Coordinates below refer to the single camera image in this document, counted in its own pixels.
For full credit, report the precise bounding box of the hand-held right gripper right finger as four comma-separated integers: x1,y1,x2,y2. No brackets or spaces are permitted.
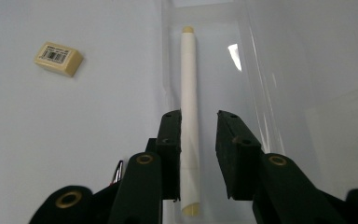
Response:
214,109,348,224

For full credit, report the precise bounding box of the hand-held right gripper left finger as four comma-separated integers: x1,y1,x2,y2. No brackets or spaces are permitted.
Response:
107,109,183,224

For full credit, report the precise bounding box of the clear plastic pencil case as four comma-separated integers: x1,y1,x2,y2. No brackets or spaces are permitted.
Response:
160,0,358,224

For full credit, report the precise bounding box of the white pen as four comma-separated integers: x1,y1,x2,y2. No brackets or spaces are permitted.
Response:
179,25,201,217

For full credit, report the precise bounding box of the cream eraser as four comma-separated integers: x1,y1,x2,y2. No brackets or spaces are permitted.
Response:
33,41,85,78

